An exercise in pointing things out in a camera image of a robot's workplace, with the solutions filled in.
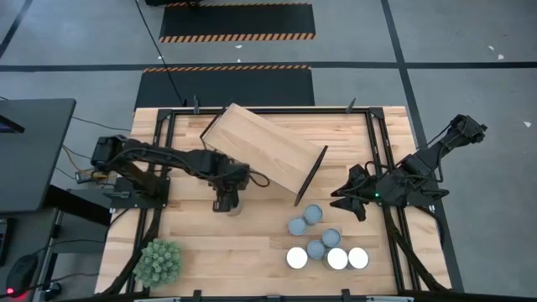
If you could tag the teal tuna can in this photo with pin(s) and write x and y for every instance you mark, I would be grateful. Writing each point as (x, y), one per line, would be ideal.
(315, 249)

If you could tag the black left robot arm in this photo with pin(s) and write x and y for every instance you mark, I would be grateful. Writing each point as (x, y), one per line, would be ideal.
(168, 157)

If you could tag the tall mixed vegetables can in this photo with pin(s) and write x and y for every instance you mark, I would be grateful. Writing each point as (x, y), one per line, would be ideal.
(312, 214)

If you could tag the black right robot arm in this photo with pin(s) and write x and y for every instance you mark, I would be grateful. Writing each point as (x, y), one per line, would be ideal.
(423, 163)

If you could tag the green artificial plant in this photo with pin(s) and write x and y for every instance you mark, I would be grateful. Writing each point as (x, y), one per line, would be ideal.
(158, 263)

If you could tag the pink and green can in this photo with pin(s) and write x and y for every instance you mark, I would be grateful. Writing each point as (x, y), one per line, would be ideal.
(331, 237)

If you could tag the dark screen device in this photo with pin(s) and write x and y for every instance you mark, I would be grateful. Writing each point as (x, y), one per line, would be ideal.
(10, 124)

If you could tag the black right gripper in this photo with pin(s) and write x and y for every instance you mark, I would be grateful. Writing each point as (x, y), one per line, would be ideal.
(382, 189)

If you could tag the dark grey desk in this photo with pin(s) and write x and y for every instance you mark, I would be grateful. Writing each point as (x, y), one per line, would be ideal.
(33, 155)

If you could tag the red white tomato can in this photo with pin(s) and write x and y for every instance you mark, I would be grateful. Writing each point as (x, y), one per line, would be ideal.
(297, 226)

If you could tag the tall peach label can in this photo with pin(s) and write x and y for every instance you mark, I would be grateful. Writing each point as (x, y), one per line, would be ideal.
(297, 257)

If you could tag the silver lid tin can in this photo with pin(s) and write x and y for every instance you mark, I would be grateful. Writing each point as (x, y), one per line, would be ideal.
(358, 258)

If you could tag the carrots label tin can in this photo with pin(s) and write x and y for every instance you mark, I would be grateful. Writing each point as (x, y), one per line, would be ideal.
(337, 258)

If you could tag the wooden shelf with black frame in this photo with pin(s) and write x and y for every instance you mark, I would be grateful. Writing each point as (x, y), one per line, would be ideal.
(264, 147)

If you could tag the black aluminium table frame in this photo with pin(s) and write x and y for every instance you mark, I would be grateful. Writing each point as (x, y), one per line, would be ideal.
(272, 111)

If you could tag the black hazard-striped floor mat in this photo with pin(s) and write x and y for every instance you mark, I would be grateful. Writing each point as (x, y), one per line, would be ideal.
(237, 21)
(226, 88)

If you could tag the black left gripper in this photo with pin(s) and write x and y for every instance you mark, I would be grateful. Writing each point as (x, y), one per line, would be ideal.
(228, 192)

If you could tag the black computer mouse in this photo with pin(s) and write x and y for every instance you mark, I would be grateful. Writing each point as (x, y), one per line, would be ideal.
(21, 274)

